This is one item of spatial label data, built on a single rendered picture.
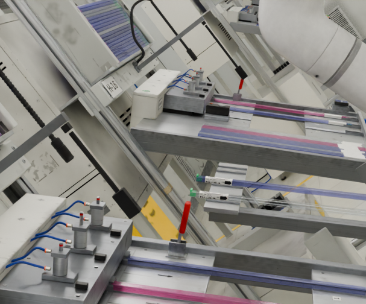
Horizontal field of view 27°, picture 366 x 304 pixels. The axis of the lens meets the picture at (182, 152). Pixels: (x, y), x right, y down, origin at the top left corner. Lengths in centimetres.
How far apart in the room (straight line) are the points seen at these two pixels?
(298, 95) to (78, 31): 360
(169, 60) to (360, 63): 777
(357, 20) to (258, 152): 669
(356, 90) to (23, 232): 58
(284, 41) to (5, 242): 54
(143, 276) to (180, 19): 449
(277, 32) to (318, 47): 7
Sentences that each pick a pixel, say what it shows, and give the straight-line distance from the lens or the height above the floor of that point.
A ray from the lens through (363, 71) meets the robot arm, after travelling 120.
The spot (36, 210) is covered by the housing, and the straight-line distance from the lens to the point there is 138.
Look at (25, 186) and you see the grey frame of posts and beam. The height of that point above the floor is 129.
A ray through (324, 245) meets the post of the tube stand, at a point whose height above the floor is 78.
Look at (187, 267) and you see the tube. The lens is 135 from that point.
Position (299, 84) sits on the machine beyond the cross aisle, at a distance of 572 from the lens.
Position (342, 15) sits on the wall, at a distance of 876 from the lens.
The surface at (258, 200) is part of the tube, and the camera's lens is 157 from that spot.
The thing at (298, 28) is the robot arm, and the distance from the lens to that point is 118.
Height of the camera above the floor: 132
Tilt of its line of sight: 7 degrees down
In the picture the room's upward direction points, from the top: 38 degrees counter-clockwise
